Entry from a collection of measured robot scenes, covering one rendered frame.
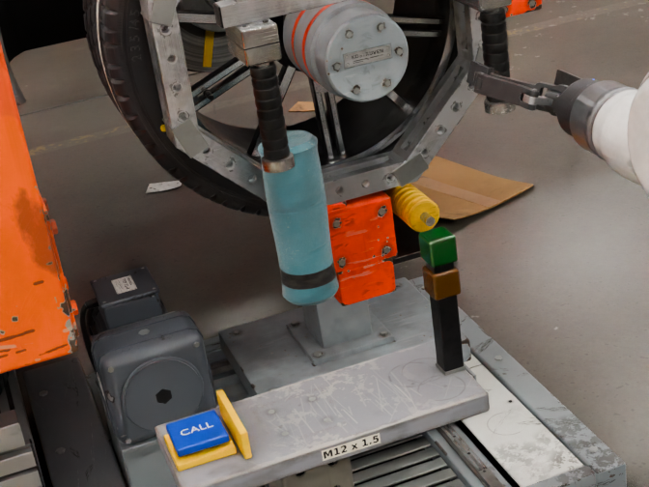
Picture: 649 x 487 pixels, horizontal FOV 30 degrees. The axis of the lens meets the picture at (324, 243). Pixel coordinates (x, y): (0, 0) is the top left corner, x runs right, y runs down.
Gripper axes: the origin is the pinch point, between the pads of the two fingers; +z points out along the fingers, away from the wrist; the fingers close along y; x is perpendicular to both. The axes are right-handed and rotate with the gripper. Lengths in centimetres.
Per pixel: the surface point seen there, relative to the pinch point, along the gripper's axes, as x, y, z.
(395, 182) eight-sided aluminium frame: -24.1, -1.4, 29.0
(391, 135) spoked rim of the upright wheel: -18.5, 0.4, 37.4
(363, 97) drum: -7.5, -16.1, 14.0
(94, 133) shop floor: -82, -4, 269
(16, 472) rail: -74, -58, 25
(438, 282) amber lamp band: -27.0, -10.5, -8.6
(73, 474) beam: -87, -45, 46
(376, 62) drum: -2.3, -15.1, 14.0
